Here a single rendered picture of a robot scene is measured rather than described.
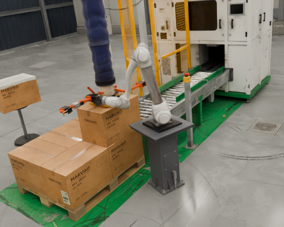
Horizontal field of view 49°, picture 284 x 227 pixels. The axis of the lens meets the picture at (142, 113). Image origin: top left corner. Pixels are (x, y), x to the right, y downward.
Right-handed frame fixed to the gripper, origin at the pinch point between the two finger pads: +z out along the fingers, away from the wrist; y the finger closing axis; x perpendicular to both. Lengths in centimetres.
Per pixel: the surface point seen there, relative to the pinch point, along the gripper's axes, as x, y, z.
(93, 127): -4.8, 31.9, -1.8
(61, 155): -40, 53, 16
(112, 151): 1, 61, -18
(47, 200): -66, 96, 24
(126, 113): 31.5, 27.3, -19.3
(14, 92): 15, 18, 178
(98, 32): 19, -65, -9
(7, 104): 1, 32, 180
